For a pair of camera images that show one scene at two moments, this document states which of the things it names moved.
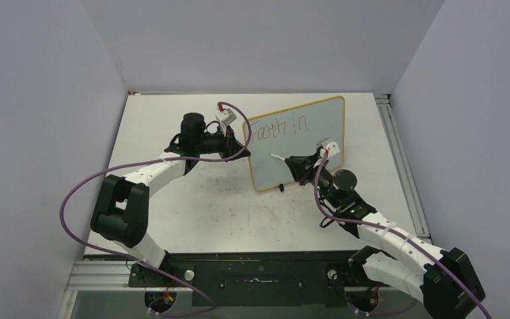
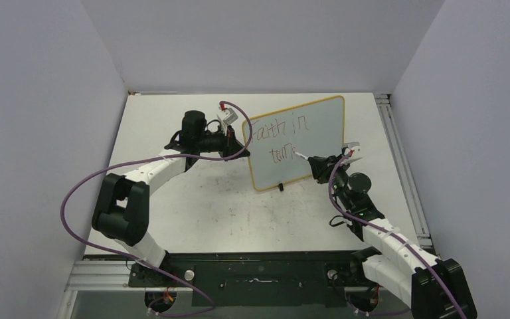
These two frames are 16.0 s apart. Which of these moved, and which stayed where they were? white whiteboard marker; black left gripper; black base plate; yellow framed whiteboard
Moved: white whiteboard marker
Stayed: black left gripper; black base plate; yellow framed whiteboard
